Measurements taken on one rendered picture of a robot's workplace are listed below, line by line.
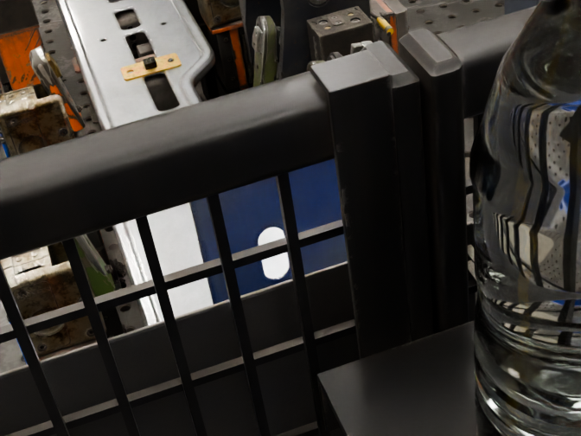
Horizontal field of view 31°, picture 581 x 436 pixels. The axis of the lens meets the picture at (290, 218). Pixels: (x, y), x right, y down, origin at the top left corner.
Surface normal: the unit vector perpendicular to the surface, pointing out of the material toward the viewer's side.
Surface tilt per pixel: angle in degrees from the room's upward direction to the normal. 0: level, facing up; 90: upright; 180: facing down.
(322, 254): 90
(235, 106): 0
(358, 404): 0
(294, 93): 0
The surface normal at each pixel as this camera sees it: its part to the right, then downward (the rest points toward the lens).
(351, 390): -0.13, -0.77
